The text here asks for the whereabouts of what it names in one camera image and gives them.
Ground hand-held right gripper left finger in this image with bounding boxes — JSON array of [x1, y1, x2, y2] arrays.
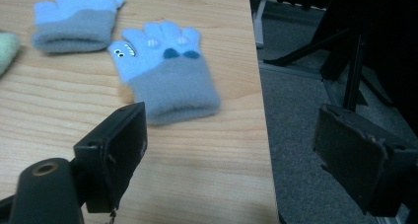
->
[[73, 102, 149, 214]]

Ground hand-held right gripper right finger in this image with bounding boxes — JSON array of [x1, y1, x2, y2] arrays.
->
[[313, 104, 418, 218]]

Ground blue glove with face print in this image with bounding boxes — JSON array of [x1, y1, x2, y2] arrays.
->
[[107, 20, 222, 126]]

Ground plain blue and grey glove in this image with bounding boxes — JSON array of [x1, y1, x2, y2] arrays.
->
[[32, 0, 126, 54]]

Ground green glove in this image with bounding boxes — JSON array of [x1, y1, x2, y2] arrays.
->
[[0, 31, 21, 77]]

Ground black chair base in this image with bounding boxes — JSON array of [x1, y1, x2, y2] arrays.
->
[[262, 20, 400, 113]]

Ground white desk frame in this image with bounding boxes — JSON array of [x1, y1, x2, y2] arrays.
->
[[250, 0, 271, 49]]

